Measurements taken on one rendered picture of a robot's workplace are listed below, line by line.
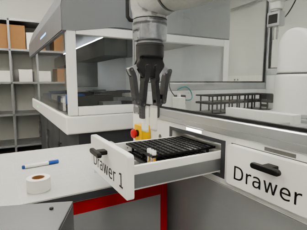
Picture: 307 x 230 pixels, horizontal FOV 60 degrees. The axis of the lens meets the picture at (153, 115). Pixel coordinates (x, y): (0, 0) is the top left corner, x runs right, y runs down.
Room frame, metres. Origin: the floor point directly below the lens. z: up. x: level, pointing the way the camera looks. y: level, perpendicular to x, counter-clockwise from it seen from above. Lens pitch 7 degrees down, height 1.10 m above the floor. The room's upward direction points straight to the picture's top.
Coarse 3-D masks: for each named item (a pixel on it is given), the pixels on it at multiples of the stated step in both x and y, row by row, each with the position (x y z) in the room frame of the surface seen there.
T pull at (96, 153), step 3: (90, 150) 0.72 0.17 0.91; (93, 150) 0.70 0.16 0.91; (96, 150) 0.70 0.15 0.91; (99, 150) 0.71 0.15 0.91; (102, 150) 0.71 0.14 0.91; (105, 150) 0.71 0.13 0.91; (93, 153) 0.70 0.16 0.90; (96, 153) 0.68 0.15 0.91; (99, 153) 0.67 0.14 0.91; (102, 153) 0.70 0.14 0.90; (105, 153) 0.70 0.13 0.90; (96, 156) 0.67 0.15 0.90; (99, 156) 0.67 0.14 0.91
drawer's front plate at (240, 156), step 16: (240, 160) 0.67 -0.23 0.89; (256, 160) 0.62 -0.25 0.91; (272, 160) 0.59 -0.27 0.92; (288, 160) 0.56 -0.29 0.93; (240, 176) 0.67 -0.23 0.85; (256, 176) 0.62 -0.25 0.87; (272, 176) 0.59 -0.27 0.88; (288, 176) 0.55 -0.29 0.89; (304, 176) 0.52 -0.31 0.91; (256, 192) 0.62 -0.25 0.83; (304, 192) 0.52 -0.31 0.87; (288, 208) 0.55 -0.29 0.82; (304, 208) 0.52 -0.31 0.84
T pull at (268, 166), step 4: (252, 164) 0.59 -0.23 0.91; (256, 164) 0.58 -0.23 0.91; (260, 164) 0.58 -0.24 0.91; (264, 164) 0.58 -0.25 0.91; (268, 164) 0.58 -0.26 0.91; (272, 164) 0.58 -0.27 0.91; (256, 168) 0.58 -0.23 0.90; (260, 168) 0.57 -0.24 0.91; (264, 168) 0.56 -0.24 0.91; (268, 168) 0.56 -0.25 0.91; (272, 168) 0.55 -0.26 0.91; (276, 168) 0.57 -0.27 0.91; (268, 172) 0.55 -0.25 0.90; (272, 172) 0.55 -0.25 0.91; (276, 172) 0.54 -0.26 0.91; (280, 172) 0.54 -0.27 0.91; (276, 176) 0.54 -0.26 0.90
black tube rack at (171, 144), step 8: (176, 136) 0.94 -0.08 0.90; (136, 144) 0.82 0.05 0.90; (144, 144) 0.83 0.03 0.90; (152, 144) 0.82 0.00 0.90; (160, 144) 0.82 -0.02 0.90; (168, 144) 0.82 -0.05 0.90; (176, 144) 0.82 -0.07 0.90; (184, 144) 0.82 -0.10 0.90; (192, 144) 0.82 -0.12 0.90; (200, 144) 0.82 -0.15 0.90; (208, 144) 0.82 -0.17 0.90; (136, 152) 0.83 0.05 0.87; (160, 152) 0.72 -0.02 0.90; (168, 152) 0.72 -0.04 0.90; (176, 152) 0.73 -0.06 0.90; (184, 152) 0.74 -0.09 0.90; (192, 152) 0.83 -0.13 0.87; (200, 152) 0.83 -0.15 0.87; (136, 160) 0.77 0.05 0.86; (144, 160) 0.75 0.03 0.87; (160, 160) 0.75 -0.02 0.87
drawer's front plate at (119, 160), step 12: (96, 144) 0.79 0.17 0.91; (108, 144) 0.70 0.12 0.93; (108, 156) 0.70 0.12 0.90; (120, 156) 0.63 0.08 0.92; (132, 156) 0.60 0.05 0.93; (96, 168) 0.80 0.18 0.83; (108, 168) 0.70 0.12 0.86; (120, 168) 0.63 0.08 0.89; (132, 168) 0.60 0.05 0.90; (108, 180) 0.70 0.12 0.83; (120, 180) 0.63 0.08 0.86; (132, 180) 0.60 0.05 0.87; (120, 192) 0.63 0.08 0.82; (132, 192) 0.60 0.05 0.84
